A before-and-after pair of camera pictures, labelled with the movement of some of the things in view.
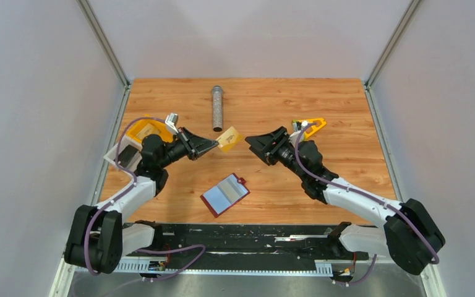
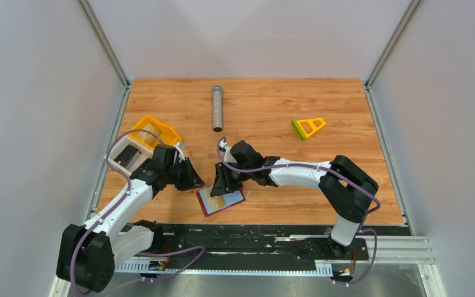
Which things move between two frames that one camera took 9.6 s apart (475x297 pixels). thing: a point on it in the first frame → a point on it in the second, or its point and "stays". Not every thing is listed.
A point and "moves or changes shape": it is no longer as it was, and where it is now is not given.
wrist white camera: (299, 125) → (228, 157)
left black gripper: (190, 145) → (185, 174)
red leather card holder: (225, 194) moves or changes shape
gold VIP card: (148, 129) stays
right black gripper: (273, 146) → (229, 180)
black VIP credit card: (126, 154) stays
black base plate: (255, 241) stays
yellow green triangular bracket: (319, 124) stays
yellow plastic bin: (142, 127) stays
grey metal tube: (218, 124) stays
